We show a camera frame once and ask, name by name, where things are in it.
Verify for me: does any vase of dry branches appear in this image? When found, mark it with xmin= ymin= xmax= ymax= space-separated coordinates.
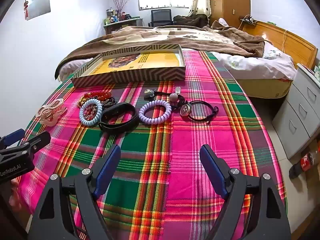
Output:
xmin=111 ymin=0 xmax=135 ymax=20

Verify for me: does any group of bottles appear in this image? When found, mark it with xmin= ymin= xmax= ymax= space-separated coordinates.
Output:
xmin=105 ymin=9 xmax=132 ymax=25

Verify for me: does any yellow mattress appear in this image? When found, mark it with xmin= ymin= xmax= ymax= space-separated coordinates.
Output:
xmin=236 ymin=76 xmax=294 ymax=99

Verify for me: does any dark bead bracelet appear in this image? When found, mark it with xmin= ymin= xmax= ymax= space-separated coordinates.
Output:
xmin=101 ymin=96 xmax=117 ymax=109

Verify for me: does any blue spiral hair tie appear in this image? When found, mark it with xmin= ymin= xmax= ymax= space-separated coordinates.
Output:
xmin=79 ymin=99 xmax=103 ymax=127

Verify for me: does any striped cardboard box tray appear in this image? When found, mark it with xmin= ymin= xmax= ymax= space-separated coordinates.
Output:
xmin=71 ymin=44 xmax=187 ymax=88

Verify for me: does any purple spiral hair tie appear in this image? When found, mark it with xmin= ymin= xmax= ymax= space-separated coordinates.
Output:
xmin=138 ymin=100 xmax=172 ymax=125

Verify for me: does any white drawer cabinet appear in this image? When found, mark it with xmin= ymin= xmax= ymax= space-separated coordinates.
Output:
xmin=272 ymin=64 xmax=320 ymax=160

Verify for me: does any clear hair claw clip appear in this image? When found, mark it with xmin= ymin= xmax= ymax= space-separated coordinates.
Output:
xmin=35 ymin=99 xmax=68 ymax=125

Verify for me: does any grey ball hair tie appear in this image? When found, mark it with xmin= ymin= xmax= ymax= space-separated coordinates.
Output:
xmin=169 ymin=93 xmax=188 ymax=110

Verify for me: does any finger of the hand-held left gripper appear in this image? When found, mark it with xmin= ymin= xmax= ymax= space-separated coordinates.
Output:
xmin=0 ymin=131 xmax=51 ymax=164
xmin=0 ymin=129 xmax=25 ymax=148

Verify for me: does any orange cable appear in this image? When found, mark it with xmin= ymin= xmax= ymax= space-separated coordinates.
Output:
xmin=281 ymin=29 xmax=288 ymax=53

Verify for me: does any window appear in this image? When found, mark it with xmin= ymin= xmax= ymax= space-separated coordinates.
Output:
xmin=137 ymin=0 xmax=192 ymax=11

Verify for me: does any wooden bed headboard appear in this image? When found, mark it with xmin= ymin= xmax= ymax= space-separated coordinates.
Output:
xmin=240 ymin=20 xmax=318 ymax=70

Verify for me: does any black fitness band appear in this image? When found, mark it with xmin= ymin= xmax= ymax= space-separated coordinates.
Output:
xmin=98 ymin=102 xmax=140 ymax=134

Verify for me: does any black office chair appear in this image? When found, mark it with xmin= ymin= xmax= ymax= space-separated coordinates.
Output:
xmin=148 ymin=9 xmax=174 ymax=27

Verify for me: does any dark cloth pile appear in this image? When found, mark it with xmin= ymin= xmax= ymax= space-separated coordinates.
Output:
xmin=173 ymin=14 xmax=209 ymax=27

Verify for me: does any brown blanket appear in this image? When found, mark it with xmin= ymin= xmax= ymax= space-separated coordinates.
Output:
xmin=55 ymin=21 xmax=265 ymax=80

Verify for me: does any pink crystal bead bracelet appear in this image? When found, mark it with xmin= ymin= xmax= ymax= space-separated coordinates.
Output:
xmin=84 ymin=104 xmax=99 ymax=120

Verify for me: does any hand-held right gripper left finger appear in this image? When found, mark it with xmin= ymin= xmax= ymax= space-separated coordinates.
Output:
xmin=27 ymin=144 xmax=122 ymax=240

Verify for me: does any plaid cloth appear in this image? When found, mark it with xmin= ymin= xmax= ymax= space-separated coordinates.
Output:
xmin=16 ymin=50 xmax=287 ymax=240

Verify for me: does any power strip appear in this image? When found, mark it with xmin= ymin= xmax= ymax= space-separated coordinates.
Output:
xmin=239 ymin=15 xmax=258 ymax=25

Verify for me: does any black cord bracelet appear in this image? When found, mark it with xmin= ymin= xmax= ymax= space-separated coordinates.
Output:
xmin=180 ymin=100 xmax=219 ymax=122

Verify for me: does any silver wall poster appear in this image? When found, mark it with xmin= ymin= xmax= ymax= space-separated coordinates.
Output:
xmin=24 ymin=0 xmax=51 ymax=21

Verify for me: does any wooden wardrobe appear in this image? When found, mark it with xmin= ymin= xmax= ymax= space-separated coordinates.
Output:
xmin=208 ymin=0 xmax=250 ymax=29

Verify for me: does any mouse charm hair tie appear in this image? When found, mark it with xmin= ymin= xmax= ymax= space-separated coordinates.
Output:
xmin=144 ymin=88 xmax=175 ymax=99

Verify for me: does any cola bottle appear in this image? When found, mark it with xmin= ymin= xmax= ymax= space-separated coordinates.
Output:
xmin=289 ymin=149 xmax=320 ymax=179

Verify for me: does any red bead bracelet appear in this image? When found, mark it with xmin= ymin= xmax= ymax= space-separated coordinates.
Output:
xmin=79 ymin=91 xmax=112 ymax=108

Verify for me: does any wooden desk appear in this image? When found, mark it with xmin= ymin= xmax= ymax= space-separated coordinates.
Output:
xmin=103 ymin=17 xmax=144 ymax=35

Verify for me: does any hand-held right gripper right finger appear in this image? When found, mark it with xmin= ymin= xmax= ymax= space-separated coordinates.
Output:
xmin=199 ymin=144 xmax=292 ymax=240

